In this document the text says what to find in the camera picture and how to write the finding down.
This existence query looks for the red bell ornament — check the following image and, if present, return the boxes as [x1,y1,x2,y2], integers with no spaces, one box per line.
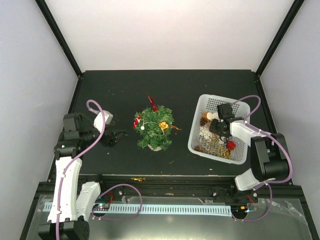
[133,115,141,129]

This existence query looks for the white bulb string lights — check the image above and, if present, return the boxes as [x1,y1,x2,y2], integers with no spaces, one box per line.
[138,121,164,137]

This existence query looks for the white plastic basket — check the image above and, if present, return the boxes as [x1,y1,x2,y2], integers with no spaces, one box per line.
[187,94,251,165]

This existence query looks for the small green christmas tree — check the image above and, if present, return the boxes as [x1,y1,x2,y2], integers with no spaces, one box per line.
[133,105,174,152]

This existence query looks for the red star tree topper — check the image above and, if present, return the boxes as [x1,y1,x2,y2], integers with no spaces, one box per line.
[147,95,159,113]

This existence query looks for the small gold bell ornament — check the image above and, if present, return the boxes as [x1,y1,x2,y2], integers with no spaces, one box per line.
[131,177,146,182]

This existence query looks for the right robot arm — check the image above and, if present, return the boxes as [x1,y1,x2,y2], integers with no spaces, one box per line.
[209,103,293,202]

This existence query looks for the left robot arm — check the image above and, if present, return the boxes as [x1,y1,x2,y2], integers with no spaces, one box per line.
[38,110,126,240]

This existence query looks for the gold merry christmas sign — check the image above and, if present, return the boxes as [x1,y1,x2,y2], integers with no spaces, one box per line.
[202,139,231,160]

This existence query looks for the red gift box ornament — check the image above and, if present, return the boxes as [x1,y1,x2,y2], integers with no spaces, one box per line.
[225,141,236,151]

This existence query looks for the wooden snowman ornament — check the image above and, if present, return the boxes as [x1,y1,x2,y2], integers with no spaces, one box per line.
[202,111,219,121]

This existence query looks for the white snowflake ornament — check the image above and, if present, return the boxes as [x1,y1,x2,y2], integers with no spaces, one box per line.
[199,126,212,140]

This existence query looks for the pine cone ornament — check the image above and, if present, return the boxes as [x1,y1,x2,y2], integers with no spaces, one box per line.
[199,117,208,127]

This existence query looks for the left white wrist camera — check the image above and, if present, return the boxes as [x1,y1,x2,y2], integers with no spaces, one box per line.
[93,110,113,133]

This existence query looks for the light blue cable duct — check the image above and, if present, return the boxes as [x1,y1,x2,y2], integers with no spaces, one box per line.
[43,201,233,218]

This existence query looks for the right black frame post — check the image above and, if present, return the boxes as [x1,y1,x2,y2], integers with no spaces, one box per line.
[255,0,305,77]

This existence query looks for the black frame post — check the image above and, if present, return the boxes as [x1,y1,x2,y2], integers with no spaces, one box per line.
[35,0,83,78]
[255,0,305,77]

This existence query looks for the left black frame post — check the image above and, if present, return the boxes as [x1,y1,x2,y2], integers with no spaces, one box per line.
[35,0,83,78]

